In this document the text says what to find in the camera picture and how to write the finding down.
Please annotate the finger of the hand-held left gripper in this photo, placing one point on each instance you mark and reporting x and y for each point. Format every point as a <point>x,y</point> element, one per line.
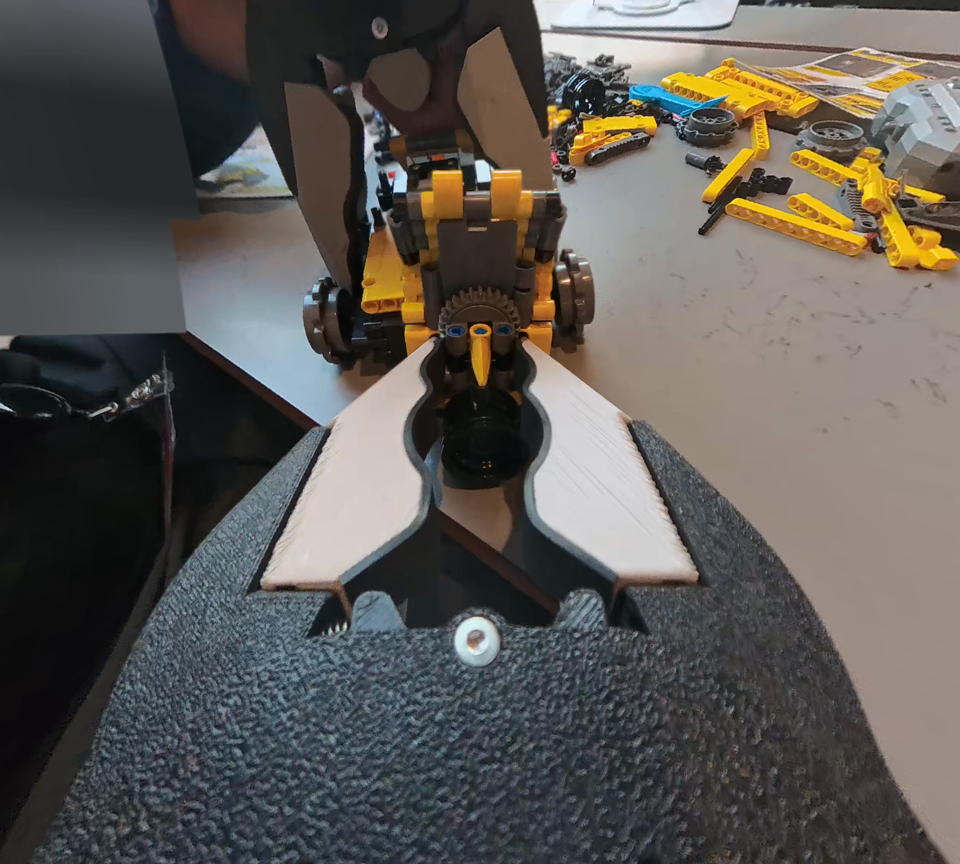
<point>502,106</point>
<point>322,189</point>

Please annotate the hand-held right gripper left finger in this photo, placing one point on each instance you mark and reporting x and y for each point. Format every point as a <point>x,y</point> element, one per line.
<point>352,496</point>

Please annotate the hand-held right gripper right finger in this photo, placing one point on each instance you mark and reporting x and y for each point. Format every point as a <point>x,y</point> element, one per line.
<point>607,496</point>

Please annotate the white instruction booklet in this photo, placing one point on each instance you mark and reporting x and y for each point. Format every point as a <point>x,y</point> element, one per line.
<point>240,170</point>

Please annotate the yellow black brick vehicle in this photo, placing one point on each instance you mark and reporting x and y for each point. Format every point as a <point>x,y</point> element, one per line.
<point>382,286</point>

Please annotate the person's left forearm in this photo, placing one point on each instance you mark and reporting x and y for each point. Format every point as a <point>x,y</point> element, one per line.
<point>202,16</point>

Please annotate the grey desk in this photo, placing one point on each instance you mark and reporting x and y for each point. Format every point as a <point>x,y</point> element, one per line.
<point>750,391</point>

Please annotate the person's left hand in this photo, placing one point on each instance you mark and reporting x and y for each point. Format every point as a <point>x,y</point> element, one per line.
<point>450,106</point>

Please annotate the loose grey wheel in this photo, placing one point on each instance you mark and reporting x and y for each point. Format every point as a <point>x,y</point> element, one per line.
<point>829,136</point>
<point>711,127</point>

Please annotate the yellow and blue beam stack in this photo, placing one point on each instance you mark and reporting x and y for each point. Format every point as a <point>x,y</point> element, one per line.
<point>750,91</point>

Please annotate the scattered long yellow beams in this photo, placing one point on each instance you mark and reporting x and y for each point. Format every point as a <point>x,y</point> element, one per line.
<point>795,226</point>

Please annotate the clear sticker sheet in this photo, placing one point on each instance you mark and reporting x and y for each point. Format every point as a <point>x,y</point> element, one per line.
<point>862,73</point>

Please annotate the grey battery box brick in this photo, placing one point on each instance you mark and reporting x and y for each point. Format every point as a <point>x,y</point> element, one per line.
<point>922,129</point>

